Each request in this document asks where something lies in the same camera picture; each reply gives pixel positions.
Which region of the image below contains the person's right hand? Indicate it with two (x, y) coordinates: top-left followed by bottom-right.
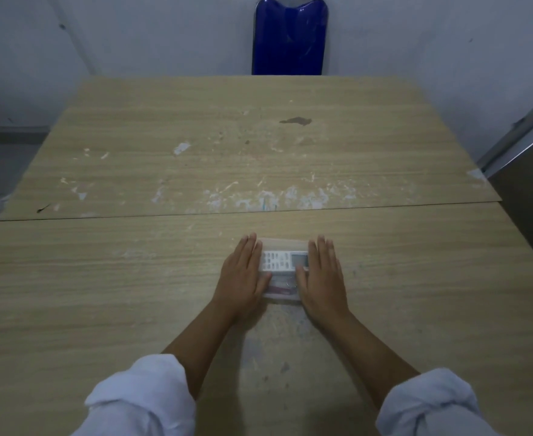
(294, 235), (352, 329)

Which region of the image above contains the person's left hand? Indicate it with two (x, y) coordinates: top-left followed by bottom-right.
(210, 233), (273, 324)

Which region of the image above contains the person's left forearm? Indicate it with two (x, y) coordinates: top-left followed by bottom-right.
(161, 302), (254, 401)

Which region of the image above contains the person's right forearm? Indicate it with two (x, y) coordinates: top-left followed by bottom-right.
(316, 309), (422, 411)

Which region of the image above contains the white remote control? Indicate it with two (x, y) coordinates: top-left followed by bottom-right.
(258, 250), (311, 273)

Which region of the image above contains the clear plastic container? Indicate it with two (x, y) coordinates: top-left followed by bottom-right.
(255, 238), (313, 303)

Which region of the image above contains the person's white left sleeve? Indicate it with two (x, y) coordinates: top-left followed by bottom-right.
(70, 354), (197, 436)

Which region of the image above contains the person's white sleeve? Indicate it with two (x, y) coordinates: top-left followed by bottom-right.
(70, 354), (197, 436)
(375, 368), (503, 436)

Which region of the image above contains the person's white right sleeve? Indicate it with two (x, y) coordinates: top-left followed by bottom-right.
(375, 368), (503, 436)

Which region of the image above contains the blue chair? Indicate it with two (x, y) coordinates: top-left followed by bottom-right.
(251, 0), (329, 77)

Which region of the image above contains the grey metal cabinet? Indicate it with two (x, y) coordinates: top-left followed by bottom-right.
(475, 85), (533, 283)

